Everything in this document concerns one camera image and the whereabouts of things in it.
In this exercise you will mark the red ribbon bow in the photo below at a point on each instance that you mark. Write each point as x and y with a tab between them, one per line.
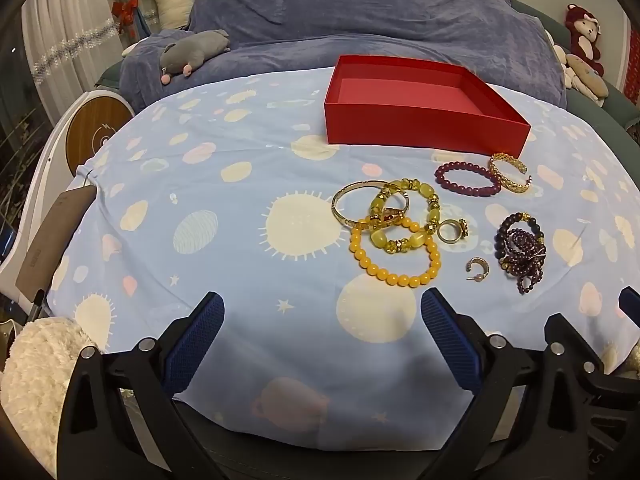
124	10

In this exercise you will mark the white fluffy cushion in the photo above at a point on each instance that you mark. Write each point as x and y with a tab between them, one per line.
35	385

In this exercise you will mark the white stand with wooden disc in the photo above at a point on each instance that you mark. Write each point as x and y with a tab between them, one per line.
92	125

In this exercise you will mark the red cardboard box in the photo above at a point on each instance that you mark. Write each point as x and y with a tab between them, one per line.
425	127

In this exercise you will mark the white sheer curtain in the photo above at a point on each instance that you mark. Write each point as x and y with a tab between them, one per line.
65	20

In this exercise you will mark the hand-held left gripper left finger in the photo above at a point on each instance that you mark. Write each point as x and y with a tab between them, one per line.
200	330

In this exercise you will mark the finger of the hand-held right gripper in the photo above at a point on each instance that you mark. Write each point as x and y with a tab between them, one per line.
631	305
562	327

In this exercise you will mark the cream patchwork plush toy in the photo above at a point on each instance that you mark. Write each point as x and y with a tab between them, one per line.
585	75

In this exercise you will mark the green sofa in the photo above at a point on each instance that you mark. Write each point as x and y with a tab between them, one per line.
600	125

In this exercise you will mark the brown cardboard tag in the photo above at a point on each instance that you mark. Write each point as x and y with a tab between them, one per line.
55	235

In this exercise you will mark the gold hoop earring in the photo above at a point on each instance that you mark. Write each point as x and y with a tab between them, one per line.
482	266

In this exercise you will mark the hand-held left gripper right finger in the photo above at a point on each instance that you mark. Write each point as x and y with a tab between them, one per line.
450	340

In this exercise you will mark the red monkey plush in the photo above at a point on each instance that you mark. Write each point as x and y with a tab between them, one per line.
582	47

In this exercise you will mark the grey plush mouse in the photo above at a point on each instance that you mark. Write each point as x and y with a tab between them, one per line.
195	50

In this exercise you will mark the blue-purple plush blanket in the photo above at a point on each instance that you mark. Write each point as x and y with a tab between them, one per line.
350	10

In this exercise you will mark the thin gold bangle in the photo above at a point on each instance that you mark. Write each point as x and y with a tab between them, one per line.
357	223

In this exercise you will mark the blue curtain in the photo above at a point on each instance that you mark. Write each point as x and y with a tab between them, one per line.
145	22

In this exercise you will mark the light blue planet-print sheet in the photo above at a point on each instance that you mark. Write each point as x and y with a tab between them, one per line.
225	285

